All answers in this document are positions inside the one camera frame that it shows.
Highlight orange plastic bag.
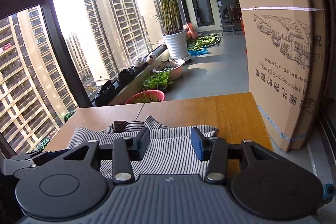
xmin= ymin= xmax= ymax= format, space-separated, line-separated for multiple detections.
xmin=183 ymin=23 xmax=198 ymax=40

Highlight dark glass door panel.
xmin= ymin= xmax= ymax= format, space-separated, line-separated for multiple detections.
xmin=193 ymin=0 xmax=215 ymax=26

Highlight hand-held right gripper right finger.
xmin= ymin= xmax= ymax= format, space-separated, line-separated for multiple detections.
xmin=191 ymin=127 xmax=276 ymax=185

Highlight large printed cardboard box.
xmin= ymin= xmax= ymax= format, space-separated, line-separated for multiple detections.
xmin=233 ymin=0 xmax=326 ymax=152

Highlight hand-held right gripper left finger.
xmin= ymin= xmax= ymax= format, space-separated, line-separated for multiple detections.
xmin=63 ymin=126 xmax=151 ymax=185

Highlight grey sliding door frame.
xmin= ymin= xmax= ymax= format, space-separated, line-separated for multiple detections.
xmin=319 ymin=0 xmax=336 ymax=119

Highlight teal wheel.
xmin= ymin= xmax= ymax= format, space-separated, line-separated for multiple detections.
xmin=323 ymin=183 xmax=336 ymax=203

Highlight leafy green vegetables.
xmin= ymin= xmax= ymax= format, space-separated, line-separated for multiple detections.
xmin=142 ymin=71 xmax=174 ymax=90

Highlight green vegetables on floor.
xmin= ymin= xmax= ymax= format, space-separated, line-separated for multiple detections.
xmin=188 ymin=33 xmax=221 ymax=51

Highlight blue packing strap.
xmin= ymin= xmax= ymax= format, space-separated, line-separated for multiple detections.
xmin=257 ymin=105 xmax=307 ymax=142

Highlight pink packing strap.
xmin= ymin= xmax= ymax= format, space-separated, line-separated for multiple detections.
xmin=240 ymin=6 xmax=326 ymax=12

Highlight white ribbed plant pot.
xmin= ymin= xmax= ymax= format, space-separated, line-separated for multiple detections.
xmin=161 ymin=30 xmax=187 ymax=60

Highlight pink basin with greens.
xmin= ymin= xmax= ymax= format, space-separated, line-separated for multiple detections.
xmin=154 ymin=60 xmax=184 ymax=80

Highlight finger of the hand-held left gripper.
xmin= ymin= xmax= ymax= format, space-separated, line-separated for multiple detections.
xmin=12 ymin=149 xmax=69 ymax=165

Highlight red basin with grass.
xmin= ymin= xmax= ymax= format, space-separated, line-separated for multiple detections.
xmin=124 ymin=90 xmax=166 ymax=104

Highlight green knit slipper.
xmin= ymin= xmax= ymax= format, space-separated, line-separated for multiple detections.
xmin=63 ymin=110 xmax=76 ymax=123
xmin=35 ymin=139 xmax=51 ymax=152

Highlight striped grey shirt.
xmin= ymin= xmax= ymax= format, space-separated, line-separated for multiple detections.
xmin=67 ymin=115 xmax=219 ymax=180

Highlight dark washing machine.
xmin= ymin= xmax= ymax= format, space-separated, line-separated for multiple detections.
xmin=216 ymin=0 xmax=243 ymax=30

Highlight small wooden stool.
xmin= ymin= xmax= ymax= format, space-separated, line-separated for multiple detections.
xmin=220 ymin=24 xmax=235 ymax=36

